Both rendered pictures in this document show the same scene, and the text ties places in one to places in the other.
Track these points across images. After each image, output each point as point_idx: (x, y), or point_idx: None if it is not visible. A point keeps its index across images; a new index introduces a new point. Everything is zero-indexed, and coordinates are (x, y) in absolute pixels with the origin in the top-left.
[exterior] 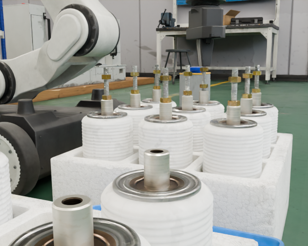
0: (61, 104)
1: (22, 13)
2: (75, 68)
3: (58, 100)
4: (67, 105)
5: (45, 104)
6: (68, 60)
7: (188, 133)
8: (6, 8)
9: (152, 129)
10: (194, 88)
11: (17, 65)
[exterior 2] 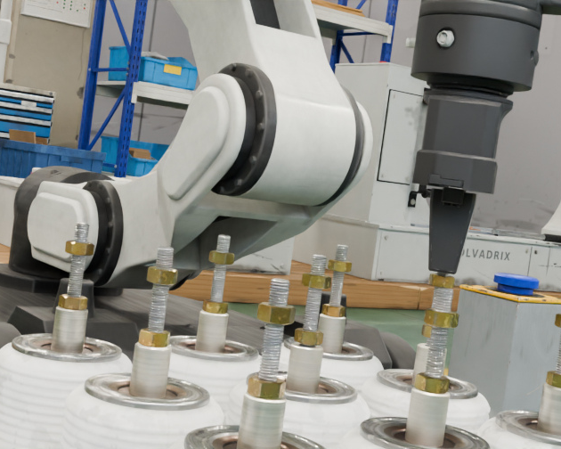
0: (402, 325)
1: (371, 86)
2: (255, 227)
3: (409, 314)
4: (411, 332)
5: (363, 317)
6: (209, 201)
7: (165, 447)
8: (341, 70)
9: (69, 408)
10: (489, 338)
11: (132, 200)
